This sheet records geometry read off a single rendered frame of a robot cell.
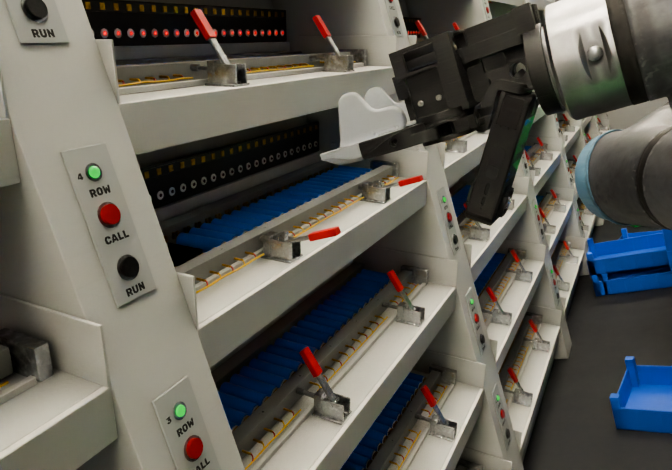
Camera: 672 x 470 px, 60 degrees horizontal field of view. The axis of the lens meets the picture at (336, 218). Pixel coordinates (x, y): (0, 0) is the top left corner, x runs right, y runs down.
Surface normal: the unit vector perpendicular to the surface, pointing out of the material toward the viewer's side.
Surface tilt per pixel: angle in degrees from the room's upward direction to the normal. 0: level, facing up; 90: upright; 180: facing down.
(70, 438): 108
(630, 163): 59
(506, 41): 90
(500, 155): 89
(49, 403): 18
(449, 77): 90
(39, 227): 90
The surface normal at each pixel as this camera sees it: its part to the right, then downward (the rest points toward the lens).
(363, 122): -0.38, 0.25
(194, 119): 0.89, 0.14
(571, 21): -0.55, -0.32
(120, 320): 0.84, -0.17
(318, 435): 0.00, -0.95
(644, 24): -0.51, 0.08
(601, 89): -0.18, 0.77
